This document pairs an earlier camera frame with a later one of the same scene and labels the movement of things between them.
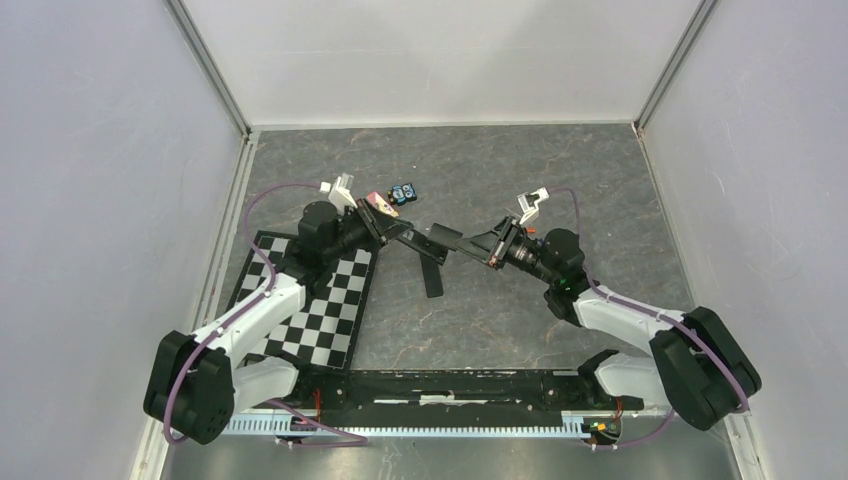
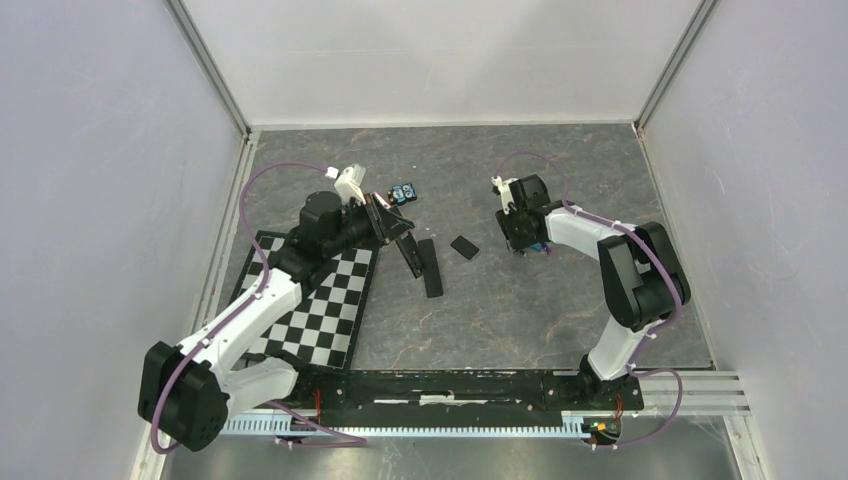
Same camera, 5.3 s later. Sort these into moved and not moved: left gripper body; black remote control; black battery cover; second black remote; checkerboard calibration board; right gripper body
Moved: black remote control; black battery cover; right gripper body
Not moved: left gripper body; second black remote; checkerboard calibration board
